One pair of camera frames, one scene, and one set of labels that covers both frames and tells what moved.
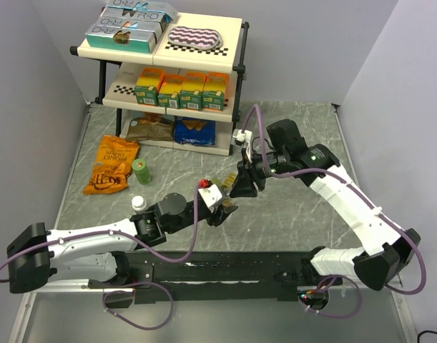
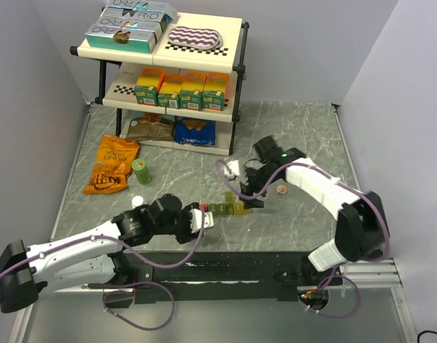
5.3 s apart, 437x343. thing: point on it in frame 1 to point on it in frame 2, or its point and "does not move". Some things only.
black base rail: x=222 y=276 does not move
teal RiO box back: x=139 y=9 does not move
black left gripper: x=222 y=213 to x=187 y=234
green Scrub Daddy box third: x=191 y=91 does not move
